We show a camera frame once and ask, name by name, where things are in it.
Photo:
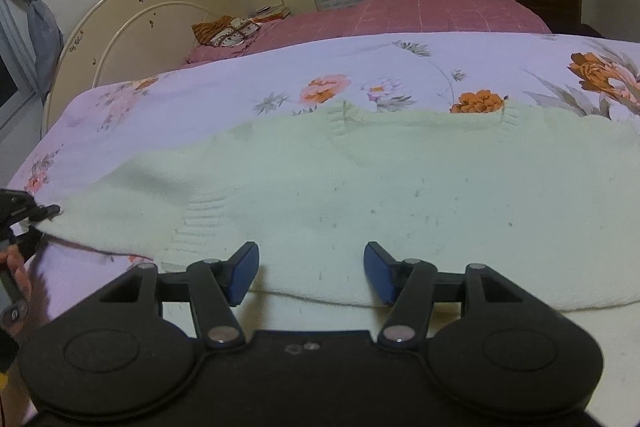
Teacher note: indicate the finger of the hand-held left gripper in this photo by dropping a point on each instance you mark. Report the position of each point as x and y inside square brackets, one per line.
[29, 239]
[30, 210]

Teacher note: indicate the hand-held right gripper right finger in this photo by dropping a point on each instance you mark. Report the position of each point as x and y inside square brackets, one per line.
[380, 276]

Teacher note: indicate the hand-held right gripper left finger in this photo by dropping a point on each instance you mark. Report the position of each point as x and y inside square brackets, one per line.
[244, 276]

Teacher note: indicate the white towel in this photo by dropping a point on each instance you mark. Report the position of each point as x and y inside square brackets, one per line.
[350, 187]

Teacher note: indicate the person's left hand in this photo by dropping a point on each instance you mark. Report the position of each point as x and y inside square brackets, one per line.
[23, 289]

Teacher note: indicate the window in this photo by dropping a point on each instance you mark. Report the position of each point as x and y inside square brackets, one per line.
[10, 82]

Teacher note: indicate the floral printed blanket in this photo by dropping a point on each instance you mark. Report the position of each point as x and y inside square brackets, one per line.
[210, 107]

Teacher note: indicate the cream curved headboard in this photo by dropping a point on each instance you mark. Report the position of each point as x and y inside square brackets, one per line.
[100, 42]

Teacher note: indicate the blue grey curtain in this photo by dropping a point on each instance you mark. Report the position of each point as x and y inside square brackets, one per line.
[30, 2]

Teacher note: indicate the orange patterned pillow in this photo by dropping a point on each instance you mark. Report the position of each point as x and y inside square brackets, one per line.
[225, 32]

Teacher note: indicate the pink checked bed sheet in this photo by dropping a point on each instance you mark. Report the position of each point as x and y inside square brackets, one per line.
[410, 14]

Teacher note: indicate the book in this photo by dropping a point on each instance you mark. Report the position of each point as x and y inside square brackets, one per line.
[272, 12]

